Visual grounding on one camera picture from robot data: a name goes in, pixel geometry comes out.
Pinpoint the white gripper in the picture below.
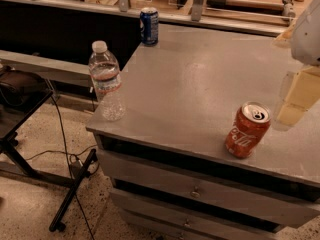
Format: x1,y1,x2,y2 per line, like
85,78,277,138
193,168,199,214
273,0,320,127

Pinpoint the red coke can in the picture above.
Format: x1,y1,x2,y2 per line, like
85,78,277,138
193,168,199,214
225,101,271,159

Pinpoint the blue pepsi can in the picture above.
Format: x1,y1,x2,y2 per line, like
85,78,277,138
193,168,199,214
140,7,159,46

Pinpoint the clear plastic water bottle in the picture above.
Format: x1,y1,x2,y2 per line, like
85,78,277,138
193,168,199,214
88,40,126,121

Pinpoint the grey metal drawer cabinet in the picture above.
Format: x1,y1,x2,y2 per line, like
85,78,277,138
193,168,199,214
87,25,320,240

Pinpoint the dark bag on side table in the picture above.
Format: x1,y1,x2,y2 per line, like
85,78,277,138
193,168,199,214
0,70,47,107

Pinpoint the black side table stand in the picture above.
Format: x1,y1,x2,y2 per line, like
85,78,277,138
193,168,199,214
0,71,99,233

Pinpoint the black floor cable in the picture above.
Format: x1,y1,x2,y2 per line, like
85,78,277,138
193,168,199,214
25,95,99,240

